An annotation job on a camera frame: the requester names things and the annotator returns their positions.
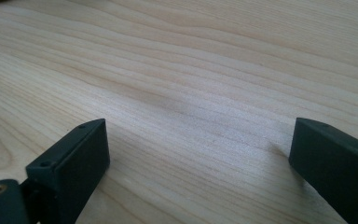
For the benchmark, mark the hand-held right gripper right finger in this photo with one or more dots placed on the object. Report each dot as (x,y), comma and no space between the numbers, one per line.
(335,165)

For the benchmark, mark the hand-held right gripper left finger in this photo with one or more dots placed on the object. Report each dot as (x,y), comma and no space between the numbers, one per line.
(71,168)

